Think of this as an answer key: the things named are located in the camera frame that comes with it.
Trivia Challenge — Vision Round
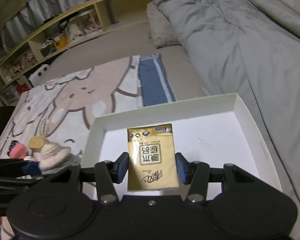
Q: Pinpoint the pink crochet doll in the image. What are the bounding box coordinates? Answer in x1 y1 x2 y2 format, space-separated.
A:
7 140 37 161

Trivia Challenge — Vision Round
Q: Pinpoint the oval wooden block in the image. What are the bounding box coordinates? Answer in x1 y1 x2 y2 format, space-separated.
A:
27 137 46 152

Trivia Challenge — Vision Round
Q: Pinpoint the yellow tissue pack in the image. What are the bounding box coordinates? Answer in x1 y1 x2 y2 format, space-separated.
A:
127 124 179 191

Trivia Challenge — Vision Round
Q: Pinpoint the white crochet piece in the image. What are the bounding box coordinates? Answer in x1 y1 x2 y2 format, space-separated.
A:
39 141 71 171

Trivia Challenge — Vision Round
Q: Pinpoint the white cardboard box tray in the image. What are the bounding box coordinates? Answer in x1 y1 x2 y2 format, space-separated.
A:
82 93 282 190

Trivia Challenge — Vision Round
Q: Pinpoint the cartoon bunny blanket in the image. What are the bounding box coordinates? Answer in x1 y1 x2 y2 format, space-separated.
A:
0 55 142 174

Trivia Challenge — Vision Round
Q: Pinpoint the red box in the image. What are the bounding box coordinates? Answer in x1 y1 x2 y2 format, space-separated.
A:
16 83 31 95

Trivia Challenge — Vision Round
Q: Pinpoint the blue striped towel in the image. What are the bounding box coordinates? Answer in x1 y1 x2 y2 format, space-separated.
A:
138 54 177 107

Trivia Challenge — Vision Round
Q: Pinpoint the yellow container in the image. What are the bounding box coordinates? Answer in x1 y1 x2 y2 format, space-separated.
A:
53 34 68 50

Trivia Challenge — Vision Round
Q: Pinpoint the grey comforter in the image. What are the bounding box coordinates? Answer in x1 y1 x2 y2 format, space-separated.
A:
154 0 300 239

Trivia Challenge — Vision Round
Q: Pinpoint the grey fuzzy pillow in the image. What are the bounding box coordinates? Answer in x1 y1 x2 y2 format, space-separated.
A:
146 2 180 48

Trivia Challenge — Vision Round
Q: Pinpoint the doll in clear case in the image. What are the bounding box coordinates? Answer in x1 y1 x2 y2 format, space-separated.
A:
81 12 102 34
66 20 84 42

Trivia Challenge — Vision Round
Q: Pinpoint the wooden headboard shelf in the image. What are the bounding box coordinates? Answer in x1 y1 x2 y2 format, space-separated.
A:
0 0 151 90

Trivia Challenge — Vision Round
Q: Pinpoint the grey curtain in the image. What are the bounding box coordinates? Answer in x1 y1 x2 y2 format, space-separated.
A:
0 0 88 48

